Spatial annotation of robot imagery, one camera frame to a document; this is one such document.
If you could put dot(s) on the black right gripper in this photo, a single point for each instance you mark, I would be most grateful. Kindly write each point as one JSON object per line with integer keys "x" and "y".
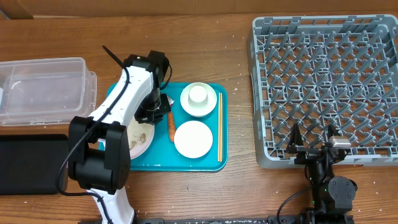
{"x": 294, "y": 146}

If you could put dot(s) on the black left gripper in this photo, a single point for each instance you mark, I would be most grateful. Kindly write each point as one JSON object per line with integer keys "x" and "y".
{"x": 164, "y": 108}

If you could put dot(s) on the large white round plate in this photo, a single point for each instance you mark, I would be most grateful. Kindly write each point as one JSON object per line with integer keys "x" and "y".
{"x": 140, "y": 136}

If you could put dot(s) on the white upside-down cup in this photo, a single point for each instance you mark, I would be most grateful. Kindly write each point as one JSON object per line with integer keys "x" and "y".
{"x": 197, "y": 95}

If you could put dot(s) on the small white round plate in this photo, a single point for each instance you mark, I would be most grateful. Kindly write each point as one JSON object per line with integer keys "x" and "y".
{"x": 193, "y": 139}

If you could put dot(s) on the grey dish rack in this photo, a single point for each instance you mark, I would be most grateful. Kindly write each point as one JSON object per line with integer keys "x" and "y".
{"x": 320, "y": 71}

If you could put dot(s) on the red snack wrapper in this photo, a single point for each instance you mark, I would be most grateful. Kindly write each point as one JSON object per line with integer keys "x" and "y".
{"x": 171, "y": 101}

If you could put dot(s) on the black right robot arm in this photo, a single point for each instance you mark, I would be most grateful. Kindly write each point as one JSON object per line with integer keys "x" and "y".
{"x": 332, "y": 196}

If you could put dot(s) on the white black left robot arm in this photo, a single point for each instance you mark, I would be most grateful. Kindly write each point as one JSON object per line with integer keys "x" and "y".
{"x": 99, "y": 158}

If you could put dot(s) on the black waste tray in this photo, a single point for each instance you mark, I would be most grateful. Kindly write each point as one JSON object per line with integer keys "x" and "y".
{"x": 30, "y": 163}

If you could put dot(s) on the orange carrot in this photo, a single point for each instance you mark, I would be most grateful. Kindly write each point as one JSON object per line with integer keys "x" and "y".
{"x": 171, "y": 126}

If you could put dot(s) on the pale green bowl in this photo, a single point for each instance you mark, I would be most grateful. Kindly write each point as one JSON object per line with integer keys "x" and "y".
{"x": 200, "y": 110}

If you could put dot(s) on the teal plastic tray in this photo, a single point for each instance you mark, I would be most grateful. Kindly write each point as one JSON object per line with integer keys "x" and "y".
{"x": 161, "y": 155}

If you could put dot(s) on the right wooden chopstick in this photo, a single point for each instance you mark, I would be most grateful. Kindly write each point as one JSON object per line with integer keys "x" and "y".
{"x": 222, "y": 130}

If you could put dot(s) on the clear plastic bin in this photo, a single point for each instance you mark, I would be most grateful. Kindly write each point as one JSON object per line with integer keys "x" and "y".
{"x": 46, "y": 91}

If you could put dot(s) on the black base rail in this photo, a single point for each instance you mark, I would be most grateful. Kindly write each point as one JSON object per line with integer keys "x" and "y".
{"x": 285, "y": 219}

